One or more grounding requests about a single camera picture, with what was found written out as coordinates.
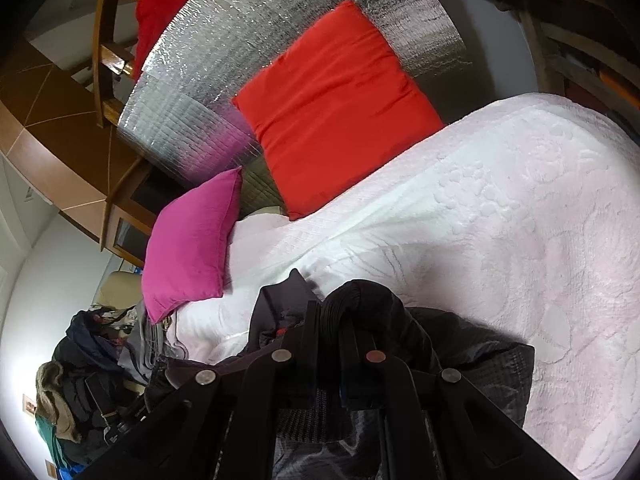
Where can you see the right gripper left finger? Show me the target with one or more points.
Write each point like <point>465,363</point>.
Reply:
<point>221,424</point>

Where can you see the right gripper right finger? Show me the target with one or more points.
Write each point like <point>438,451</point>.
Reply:
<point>434,425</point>

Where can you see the black quilted puffer jacket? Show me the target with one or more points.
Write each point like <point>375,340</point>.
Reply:
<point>330,441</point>

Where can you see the pile of dark clothes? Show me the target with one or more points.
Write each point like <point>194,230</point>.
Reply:
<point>85,401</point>

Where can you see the grey garment on armchair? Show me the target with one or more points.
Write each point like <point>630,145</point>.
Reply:
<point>142,348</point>

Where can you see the magenta pillow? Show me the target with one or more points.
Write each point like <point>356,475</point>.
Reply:
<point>187,251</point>

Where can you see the white bedspread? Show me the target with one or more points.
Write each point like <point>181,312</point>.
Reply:
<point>523,216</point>

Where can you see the silver insulation foil sheet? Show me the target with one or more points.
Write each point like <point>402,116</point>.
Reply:
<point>179,114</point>

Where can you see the red pillow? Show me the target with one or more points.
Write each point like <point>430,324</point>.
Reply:
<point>332,109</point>

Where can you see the wooden wardrobe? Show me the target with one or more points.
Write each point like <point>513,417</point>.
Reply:
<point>49,134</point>

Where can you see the wooden chair frame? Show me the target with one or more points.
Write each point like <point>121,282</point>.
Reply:
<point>109,60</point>

